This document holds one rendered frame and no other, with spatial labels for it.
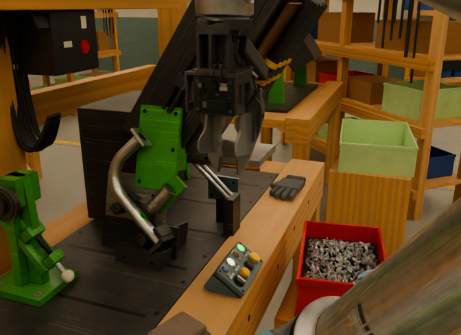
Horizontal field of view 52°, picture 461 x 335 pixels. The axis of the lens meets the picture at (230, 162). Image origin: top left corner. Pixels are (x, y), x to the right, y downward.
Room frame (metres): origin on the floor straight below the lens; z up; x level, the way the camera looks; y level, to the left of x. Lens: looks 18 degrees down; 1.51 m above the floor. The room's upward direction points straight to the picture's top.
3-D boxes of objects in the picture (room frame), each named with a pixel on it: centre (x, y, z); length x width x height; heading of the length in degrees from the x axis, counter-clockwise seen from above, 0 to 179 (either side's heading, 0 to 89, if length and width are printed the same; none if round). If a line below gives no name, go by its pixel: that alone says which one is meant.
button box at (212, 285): (0.96, -0.01, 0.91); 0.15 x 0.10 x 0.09; 159
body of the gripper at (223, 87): (0.62, 0.01, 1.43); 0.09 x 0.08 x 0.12; 160
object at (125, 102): (1.40, 0.29, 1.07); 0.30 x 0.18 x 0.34; 159
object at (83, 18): (1.22, 0.44, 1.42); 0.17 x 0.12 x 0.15; 159
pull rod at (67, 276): (0.90, 0.37, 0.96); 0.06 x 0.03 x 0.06; 69
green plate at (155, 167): (1.16, 0.17, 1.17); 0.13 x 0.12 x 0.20; 159
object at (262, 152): (1.29, 0.08, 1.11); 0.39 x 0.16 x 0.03; 69
